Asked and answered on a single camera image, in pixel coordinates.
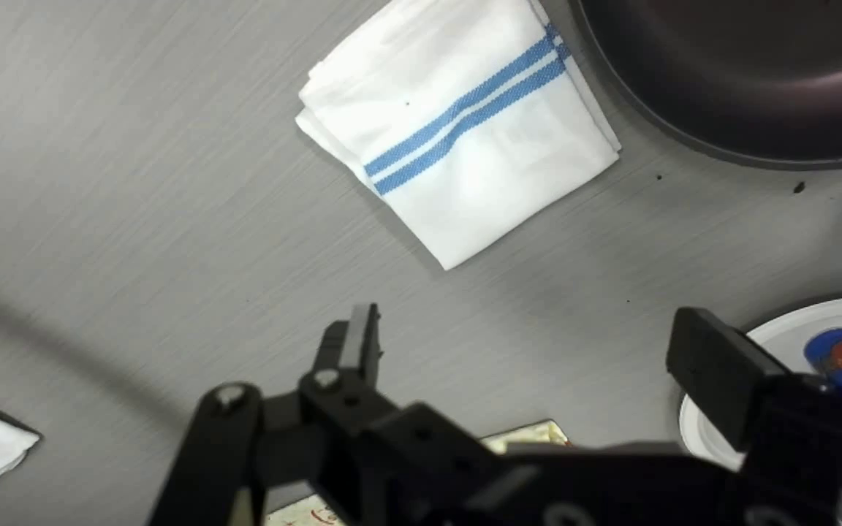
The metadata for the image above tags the black frying pan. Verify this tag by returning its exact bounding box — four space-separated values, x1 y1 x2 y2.
568 0 842 171

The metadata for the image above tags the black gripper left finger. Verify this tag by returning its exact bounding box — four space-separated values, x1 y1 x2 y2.
147 302 487 526

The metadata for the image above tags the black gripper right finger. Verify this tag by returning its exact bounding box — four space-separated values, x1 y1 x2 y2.
667 305 842 526

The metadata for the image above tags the round white tray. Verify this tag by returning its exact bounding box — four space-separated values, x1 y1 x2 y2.
676 292 842 476

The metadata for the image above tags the large white blue-striped towel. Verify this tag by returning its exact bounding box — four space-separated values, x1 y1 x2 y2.
293 0 626 274

